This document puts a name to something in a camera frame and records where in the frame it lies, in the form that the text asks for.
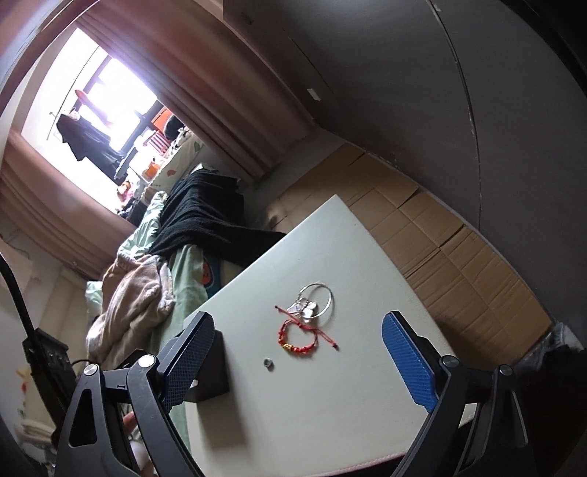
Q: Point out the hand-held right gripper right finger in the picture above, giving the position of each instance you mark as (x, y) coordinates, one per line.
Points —
(408, 357)

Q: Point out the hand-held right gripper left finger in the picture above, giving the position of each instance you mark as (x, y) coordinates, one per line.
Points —
(185, 362)

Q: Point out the black jewelry box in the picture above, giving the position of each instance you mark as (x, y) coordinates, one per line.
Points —
(215, 367)

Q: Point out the silver bangle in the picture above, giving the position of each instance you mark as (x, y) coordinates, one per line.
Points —
(331, 300)

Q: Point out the person's left hand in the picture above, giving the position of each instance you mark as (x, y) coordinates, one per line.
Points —
(135, 422)

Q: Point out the beige fleece blanket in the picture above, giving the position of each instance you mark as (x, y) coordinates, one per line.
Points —
(133, 298)

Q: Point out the green bed sheet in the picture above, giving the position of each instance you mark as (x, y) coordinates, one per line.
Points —
(188, 275)

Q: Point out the black knit blanket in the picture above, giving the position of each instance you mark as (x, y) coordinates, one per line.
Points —
(206, 215)

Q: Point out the pink curtain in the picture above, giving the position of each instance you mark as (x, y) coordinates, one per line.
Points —
(55, 202)
(206, 91)

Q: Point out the printed white cloth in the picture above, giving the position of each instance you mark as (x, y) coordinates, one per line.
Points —
(181, 156)

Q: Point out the red striped box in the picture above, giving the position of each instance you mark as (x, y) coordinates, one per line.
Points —
(159, 141)

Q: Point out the hanging dark clothes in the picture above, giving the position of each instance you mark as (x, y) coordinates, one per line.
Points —
(87, 137)

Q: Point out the orange box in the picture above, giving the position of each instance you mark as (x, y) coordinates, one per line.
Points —
(161, 120)

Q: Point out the hanging pink garment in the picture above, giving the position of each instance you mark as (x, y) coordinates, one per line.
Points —
(94, 108)

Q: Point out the grey wardrobe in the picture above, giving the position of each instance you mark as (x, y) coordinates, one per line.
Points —
(412, 69)

